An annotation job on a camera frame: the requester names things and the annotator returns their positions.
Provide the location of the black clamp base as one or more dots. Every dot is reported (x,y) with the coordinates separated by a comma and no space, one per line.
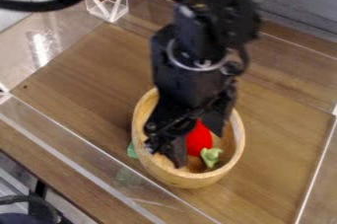
(44,211)

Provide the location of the clear acrylic tray wall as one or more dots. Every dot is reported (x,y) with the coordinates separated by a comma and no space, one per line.
(68,129)

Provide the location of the wooden brown bowl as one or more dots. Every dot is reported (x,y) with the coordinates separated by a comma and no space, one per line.
(195,175)

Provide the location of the clear acrylic corner bracket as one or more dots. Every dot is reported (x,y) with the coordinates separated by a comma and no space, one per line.
(109,10)

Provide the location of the red plush strawberry toy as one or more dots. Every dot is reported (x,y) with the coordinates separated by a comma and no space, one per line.
(200,145)

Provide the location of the green block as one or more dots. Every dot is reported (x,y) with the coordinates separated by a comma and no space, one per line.
(132,152)

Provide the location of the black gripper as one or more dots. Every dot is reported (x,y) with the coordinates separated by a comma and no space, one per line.
(187,101)

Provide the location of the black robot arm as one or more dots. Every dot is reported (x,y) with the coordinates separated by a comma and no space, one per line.
(199,56)

